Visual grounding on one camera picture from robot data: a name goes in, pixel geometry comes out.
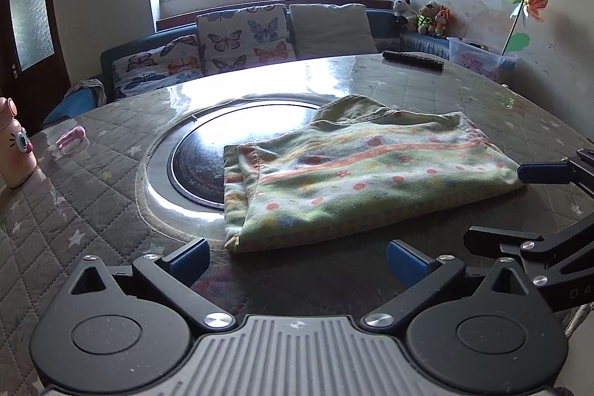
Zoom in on floral children's pajama garment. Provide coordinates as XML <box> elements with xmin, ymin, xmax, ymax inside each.
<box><xmin>223</xmin><ymin>95</ymin><xmax>522</xmax><ymax>253</ymax></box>

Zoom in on upright butterfly print cushion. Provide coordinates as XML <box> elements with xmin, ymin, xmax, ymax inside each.
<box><xmin>196</xmin><ymin>4</ymin><xmax>296</xmax><ymax>75</ymax></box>

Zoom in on dark wooden door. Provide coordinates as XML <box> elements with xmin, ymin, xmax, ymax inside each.
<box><xmin>1</xmin><ymin>0</ymin><xmax>71</xmax><ymax>134</ymax></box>

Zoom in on round black induction cooktop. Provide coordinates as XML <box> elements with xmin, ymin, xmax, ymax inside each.
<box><xmin>135</xmin><ymin>94</ymin><xmax>336</xmax><ymax>242</ymax></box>

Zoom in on blue corner sofa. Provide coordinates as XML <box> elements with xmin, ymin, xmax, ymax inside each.
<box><xmin>41</xmin><ymin>8</ymin><xmax>465</xmax><ymax>128</ymax></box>

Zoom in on black white cow plush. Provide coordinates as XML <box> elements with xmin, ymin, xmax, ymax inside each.
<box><xmin>393</xmin><ymin>0</ymin><xmax>418</xmax><ymax>32</ymax></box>

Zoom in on orange fox plush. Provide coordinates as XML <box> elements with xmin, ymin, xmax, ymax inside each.
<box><xmin>433</xmin><ymin>6</ymin><xmax>451</xmax><ymax>38</ymax></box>

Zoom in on pink cartoon water bottle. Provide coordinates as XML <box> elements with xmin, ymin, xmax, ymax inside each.
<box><xmin>0</xmin><ymin>98</ymin><xmax>37</xmax><ymax>188</ymax></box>

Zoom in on small pink toy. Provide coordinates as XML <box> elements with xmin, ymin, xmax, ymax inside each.
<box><xmin>55</xmin><ymin>125</ymin><xmax>89</xmax><ymax>157</ymax></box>

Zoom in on plain beige cushion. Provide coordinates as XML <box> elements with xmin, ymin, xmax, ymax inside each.
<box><xmin>289</xmin><ymin>3</ymin><xmax>378</xmax><ymax>59</ymax></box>

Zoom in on low butterfly print cushion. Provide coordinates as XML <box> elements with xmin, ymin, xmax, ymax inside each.
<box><xmin>112</xmin><ymin>34</ymin><xmax>202</xmax><ymax>98</ymax></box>

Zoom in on colourful paper pinwheel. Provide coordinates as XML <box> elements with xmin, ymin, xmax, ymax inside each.
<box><xmin>500</xmin><ymin>0</ymin><xmax>549</xmax><ymax>56</ymax></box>

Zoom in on black remote control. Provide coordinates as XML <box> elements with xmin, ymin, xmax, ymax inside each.
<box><xmin>383</xmin><ymin>50</ymin><xmax>444</xmax><ymax>72</ymax></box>

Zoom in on clear plastic storage box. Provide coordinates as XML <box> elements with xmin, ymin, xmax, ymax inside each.
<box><xmin>447</xmin><ymin>37</ymin><xmax>519</xmax><ymax>84</ymax></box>

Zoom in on brown bear plush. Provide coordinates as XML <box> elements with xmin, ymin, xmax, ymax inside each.
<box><xmin>416</xmin><ymin>1</ymin><xmax>442</xmax><ymax>35</ymax></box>

